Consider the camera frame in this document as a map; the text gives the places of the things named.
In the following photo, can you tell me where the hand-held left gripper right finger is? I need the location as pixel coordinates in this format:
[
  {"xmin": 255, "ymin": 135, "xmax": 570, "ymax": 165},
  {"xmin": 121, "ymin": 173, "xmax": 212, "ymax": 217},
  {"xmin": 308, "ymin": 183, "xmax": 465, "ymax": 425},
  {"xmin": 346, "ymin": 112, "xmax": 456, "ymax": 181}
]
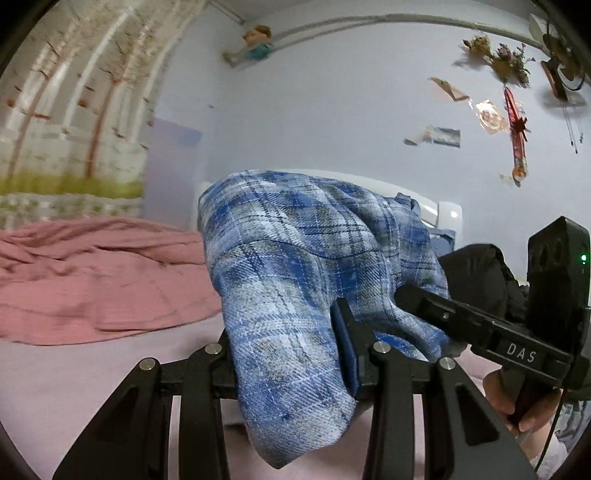
[{"xmin": 330, "ymin": 298, "xmax": 539, "ymax": 480}]

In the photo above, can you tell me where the lilac wall panel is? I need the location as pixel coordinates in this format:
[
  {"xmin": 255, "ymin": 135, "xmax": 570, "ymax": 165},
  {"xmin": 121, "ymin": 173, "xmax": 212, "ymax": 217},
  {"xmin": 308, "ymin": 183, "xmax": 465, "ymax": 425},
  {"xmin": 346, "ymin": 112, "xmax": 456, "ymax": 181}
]
[{"xmin": 147, "ymin": 117, "xmax": 204, "ymax": 227}]

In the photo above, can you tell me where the person's right hand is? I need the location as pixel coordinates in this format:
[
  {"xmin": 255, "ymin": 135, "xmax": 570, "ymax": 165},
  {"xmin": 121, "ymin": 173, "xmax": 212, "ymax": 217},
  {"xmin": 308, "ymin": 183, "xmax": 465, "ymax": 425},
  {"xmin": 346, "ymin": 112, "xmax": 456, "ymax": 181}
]
[{"xmin": 482, "ymin": 369, "xmax": 561, "ymax": 438}]

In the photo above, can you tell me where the red hanging ornament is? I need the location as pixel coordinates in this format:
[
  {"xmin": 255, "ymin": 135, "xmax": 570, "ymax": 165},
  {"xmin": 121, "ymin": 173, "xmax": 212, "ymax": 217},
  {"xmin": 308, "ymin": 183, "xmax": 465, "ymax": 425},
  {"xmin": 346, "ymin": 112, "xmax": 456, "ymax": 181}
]
[{"xmin": 503, "ymin": 85, "xmax": 531, "ymax": 178}]

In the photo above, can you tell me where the white carved headboard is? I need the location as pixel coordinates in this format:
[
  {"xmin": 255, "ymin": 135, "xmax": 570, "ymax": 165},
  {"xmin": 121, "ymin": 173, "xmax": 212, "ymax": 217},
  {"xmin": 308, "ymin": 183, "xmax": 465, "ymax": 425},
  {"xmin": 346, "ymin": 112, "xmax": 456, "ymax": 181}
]
[{"xmin": 193, "ymin": 178, "xmax": 463, "ymax": 232}]

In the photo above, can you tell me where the person's right forearm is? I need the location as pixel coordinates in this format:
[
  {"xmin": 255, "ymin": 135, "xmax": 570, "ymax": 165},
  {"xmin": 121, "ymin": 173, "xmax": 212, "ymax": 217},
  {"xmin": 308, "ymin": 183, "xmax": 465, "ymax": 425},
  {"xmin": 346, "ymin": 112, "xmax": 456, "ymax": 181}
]
[{"xmin": 519, "ymin": 427, "xmax": 561, "ymax": 472}]

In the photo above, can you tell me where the black jacket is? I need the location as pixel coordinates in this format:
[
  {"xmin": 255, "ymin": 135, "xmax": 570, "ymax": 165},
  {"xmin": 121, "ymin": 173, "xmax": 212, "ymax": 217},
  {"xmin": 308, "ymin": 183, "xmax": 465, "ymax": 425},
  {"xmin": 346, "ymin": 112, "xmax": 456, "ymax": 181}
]
[{"xmin": 438, "ymin": 244, "xmax": 529, "ymax": 361}]

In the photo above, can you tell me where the blue plaid shirt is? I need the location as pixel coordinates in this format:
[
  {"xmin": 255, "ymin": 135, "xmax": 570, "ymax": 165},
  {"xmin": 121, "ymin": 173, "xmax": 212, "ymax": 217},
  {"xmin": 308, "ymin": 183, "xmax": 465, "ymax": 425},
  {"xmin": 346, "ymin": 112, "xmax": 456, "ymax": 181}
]
[{"xmin": 198, "ymin": 171, "xmax": 455, "ymax": 469}]

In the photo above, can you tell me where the small wall picture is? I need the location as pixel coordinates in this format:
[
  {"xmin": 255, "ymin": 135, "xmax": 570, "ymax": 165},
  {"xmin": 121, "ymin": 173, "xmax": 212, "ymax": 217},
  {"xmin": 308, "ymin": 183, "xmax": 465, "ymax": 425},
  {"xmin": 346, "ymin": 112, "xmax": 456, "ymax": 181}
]
[{"xmin": 404, "ymin": 124, "xmax": 461, "ymax": 148}]

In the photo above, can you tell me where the small wall fan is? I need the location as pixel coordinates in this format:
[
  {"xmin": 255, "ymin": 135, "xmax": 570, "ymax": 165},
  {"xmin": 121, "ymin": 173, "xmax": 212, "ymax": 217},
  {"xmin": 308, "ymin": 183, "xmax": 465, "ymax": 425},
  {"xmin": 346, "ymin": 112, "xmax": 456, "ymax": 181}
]
[{"xmin": 529, "ymin": 14, "xmax": 586, "ymax": 104}]

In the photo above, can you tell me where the small doll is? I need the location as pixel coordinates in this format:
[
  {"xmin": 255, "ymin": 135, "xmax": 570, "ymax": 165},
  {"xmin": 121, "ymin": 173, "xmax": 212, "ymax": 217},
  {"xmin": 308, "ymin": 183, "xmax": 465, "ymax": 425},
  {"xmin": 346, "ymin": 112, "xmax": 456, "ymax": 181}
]
[{"xmin": 242, "ymin": 25, "xmax": 275, "ymax": 61}]

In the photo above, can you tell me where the black cable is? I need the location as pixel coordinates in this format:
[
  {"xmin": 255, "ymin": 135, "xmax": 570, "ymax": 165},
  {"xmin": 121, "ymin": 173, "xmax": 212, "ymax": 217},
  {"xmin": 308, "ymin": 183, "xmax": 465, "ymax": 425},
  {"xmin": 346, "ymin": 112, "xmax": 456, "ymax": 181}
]
[{"xmin": 538, "ymin": 390, "xmax": 566, "ymax": 472}]

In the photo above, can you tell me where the folded paper wall decoration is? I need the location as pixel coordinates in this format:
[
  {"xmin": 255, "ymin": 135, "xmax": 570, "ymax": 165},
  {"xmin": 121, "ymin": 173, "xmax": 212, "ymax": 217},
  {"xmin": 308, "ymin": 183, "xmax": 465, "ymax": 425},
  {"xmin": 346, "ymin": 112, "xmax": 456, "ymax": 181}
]
[{"xmin": 429, "ymin": 76, "xmax": 469, "ymax": 102}]

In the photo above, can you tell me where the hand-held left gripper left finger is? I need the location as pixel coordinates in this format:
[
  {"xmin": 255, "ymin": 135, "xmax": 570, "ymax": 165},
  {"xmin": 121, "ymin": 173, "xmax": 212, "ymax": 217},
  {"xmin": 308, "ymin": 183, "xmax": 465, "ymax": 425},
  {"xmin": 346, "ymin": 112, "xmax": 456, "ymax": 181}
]
[{"xmin": 52, "ymin": 328, "xmax": 238, "ymax": 480}]

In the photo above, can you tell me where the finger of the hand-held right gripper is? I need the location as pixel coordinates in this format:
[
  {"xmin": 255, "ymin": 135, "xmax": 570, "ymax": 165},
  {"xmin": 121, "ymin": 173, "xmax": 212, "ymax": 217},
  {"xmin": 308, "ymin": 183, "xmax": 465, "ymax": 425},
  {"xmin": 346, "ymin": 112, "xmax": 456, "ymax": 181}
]
[{"xmin": 394, "ymin": 284, "xmax": 496, "ymax": 345}]

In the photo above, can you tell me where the dried flower bunch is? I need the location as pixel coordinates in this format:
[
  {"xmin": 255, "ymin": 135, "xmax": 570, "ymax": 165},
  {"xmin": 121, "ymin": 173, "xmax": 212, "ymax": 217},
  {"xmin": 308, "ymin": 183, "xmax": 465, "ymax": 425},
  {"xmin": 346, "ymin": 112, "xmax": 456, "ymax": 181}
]
[{"xmin": 464, "ymin": 34, "xmax": 536, "ymax": 86}]

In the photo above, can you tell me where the pink checked quilt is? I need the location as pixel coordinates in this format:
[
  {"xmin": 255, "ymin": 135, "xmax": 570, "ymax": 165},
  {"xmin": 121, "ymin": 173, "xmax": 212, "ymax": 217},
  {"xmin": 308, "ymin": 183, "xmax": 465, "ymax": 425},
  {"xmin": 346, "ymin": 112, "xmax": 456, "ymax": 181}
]
[{"xmin": 0, "ymin": 217, "xmax": 222, "ymax": 346}]

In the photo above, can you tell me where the tree print curtain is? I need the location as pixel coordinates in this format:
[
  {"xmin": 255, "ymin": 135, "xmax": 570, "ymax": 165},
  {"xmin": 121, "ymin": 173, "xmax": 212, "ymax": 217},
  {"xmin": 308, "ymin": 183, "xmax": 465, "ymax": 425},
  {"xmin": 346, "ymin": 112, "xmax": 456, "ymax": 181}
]
[{"xmin": 0, "ymin": 0, "xmax": 206, "ymax": 229}]

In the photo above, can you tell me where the round foil wall ornament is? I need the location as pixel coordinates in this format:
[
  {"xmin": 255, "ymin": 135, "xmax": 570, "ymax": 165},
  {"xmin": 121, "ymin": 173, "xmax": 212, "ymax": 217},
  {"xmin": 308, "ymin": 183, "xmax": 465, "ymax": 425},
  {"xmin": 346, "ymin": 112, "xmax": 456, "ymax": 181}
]
[{"xmin": 475, "ymin": 99, "xmax": 509, "ymax": 137}]

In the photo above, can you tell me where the grey wall pipe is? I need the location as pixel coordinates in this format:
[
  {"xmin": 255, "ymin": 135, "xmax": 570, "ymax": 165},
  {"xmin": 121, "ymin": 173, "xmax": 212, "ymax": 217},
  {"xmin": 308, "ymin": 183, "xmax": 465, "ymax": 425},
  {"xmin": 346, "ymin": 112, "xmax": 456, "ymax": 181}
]
[{"xmin": 224, "ymin": 14, "xmax": 546, "ymax": 68}]

